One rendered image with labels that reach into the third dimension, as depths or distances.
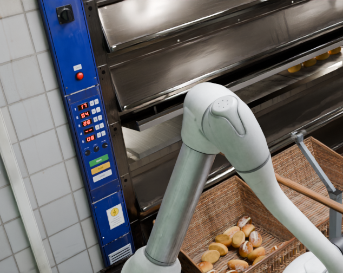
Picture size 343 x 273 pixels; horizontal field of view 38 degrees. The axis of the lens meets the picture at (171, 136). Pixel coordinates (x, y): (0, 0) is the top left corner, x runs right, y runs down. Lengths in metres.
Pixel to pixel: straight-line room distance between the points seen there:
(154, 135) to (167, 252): 1.05
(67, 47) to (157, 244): 0.84
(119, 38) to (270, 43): 0.88
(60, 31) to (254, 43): 1.04
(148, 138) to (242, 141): 1.29
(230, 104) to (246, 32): 1.37
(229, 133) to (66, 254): 1.29
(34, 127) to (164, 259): 0.79
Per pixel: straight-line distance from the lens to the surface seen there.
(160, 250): 1.50
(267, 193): 1.32
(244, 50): 2.50
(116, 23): 2.06
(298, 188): 1.94
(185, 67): 2.29
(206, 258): 2.50
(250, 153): 1.21
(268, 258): 2.35
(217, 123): 1.18
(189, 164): 1.38
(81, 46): 1.96
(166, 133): 2.46
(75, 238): 2.28
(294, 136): 2.35
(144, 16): 2.13
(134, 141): 2.43
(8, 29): 1.88
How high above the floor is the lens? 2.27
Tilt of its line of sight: 27 degrees down
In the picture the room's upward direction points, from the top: 9 degrees counter-clockwise
